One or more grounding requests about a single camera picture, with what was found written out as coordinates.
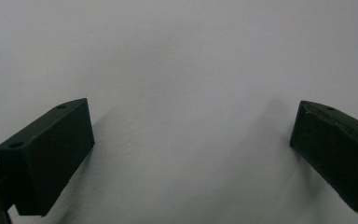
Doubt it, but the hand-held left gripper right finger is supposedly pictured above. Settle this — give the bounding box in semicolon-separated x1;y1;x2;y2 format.
289;100;358;217

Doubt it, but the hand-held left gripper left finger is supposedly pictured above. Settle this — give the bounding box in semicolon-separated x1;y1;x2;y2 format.
0;97;96;217

